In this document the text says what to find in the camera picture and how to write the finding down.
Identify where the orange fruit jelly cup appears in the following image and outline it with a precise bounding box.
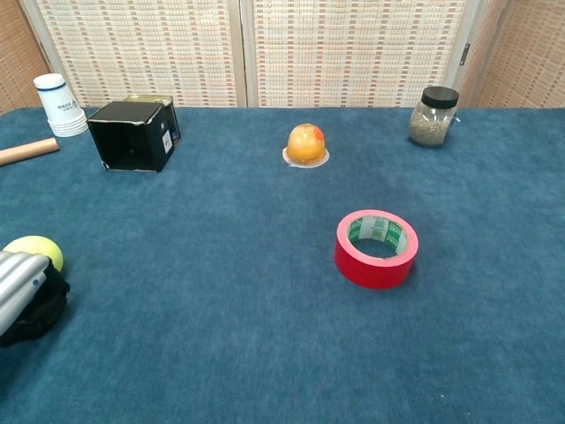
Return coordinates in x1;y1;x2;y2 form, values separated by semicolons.
282;124;331;170

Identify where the red tape roll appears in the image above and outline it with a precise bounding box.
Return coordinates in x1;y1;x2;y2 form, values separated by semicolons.
334;208;419;292

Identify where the glass jar with black lid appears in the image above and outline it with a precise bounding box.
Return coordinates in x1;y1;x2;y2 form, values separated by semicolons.
408;86;461;148

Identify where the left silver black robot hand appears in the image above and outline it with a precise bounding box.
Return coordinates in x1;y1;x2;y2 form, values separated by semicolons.
0;250;72;348

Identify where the brown woven screen panel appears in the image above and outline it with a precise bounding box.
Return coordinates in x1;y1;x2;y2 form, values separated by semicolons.
458;0;565;109
0;0;50;117

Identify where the blue felt table cloth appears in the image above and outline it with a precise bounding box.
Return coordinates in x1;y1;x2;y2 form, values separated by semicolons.
0;105;565;424

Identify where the stack of white paper cups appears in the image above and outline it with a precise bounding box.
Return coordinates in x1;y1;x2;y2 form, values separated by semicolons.
33;72;89;139

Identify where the light woven screen panel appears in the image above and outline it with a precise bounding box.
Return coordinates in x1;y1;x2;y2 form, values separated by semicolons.
240;0;509;109
19;0;248;109

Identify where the yellow tennis ball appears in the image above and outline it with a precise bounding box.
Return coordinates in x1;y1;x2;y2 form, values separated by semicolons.
2;235;65;273

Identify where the black open cardboard box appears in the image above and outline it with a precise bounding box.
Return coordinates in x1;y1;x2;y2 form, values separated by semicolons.
87;101;182;173

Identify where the wooden rolling pin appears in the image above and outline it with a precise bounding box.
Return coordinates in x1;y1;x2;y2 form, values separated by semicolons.
0;137;61;167

